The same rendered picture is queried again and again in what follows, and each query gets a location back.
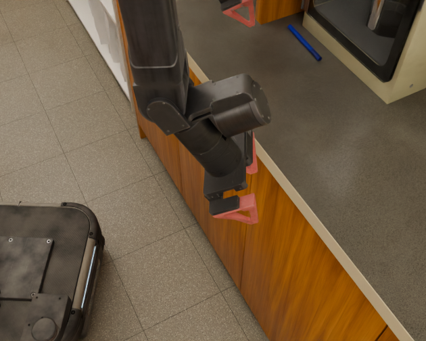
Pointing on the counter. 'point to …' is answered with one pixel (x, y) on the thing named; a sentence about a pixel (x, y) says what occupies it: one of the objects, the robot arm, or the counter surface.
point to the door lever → (376, 14)
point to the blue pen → (304, 42)
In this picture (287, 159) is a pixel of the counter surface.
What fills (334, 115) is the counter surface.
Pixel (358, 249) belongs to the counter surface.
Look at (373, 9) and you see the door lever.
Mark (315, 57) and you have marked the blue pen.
